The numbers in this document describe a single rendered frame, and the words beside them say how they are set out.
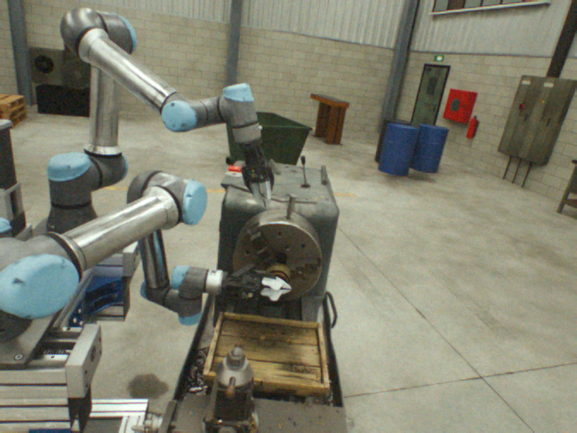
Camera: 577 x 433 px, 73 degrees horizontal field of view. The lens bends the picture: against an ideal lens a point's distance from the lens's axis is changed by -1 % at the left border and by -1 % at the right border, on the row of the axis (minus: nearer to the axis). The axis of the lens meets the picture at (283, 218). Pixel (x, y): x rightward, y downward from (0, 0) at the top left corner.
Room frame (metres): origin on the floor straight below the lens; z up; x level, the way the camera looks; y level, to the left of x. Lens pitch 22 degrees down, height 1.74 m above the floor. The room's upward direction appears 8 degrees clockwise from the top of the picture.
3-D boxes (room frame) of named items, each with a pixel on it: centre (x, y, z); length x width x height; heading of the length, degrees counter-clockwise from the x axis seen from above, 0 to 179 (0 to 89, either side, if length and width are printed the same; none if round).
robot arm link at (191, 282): (1.05, 0.26, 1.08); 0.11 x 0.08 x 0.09; 91
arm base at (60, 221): (1.13, 0.66, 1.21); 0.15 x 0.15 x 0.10
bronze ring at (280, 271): (1.12, -0.01, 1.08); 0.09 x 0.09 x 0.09; 2
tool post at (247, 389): (0.65, 0.05, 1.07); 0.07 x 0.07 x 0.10; 2
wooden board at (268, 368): (1.00, -0.01, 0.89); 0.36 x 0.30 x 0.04; 92
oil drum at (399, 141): (7.53, -1.98, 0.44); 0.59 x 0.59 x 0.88
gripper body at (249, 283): (1.04, 0.10, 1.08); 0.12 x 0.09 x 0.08; 91
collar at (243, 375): (0.64, 0.06, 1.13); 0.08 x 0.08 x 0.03
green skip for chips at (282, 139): (6.32, 0.49, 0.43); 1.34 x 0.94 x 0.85; 31
